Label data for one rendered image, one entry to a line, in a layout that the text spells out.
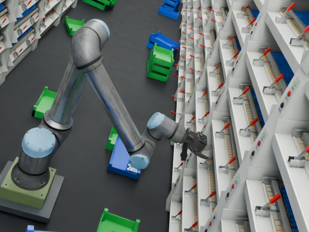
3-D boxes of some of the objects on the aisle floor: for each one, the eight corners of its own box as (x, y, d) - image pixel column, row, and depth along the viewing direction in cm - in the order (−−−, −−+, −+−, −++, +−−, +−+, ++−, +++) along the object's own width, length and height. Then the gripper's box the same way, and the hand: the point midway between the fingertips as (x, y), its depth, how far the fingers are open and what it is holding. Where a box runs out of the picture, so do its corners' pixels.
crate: (105, 148, 265) (108, 139, 261) (110, 132, 282) (113, 123, 278) (147, 162, 268) (151, 153, 264) (150, 145, 285) (153, 136, 281)
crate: (42, 95, 292) (45, 85, 288) (69, 103, 295) (72, 94, 291) (31, 116, 266) (33, 106, 262) (60, 124, 269) (63, 115, 265)
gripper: (187, 134, 182) (224, 155, 187) (187, 123, 191) (223, 144, 195) (177, 146, 186) (214, 167, 191) (177, 136, 195) (213, 155, 199)
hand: (213, 158), depth 194 cm, fingers closed
